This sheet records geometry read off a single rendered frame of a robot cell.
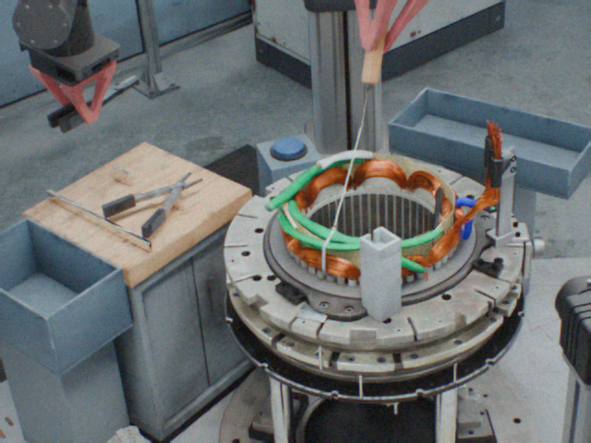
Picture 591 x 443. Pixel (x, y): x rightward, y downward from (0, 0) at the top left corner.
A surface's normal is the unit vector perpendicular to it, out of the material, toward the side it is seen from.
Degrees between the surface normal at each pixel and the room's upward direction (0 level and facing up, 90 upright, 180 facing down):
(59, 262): 90
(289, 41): 88
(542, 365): 0
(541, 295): 0
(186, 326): 90
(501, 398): 0
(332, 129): 90
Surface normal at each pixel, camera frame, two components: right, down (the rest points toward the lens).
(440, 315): -0.06, -0.81
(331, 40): 0.03, 0.58
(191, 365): 0.76, 0.34
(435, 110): -0.53, 0.52
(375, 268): -0.78, 0.40
